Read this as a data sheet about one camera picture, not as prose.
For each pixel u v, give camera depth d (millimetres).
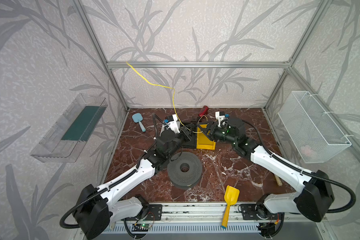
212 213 740
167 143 535
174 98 1208
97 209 384
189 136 632
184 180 789
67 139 635
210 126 652
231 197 780
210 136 668
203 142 929
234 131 569
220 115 706
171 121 652
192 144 929
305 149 735
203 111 1151
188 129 704
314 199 389
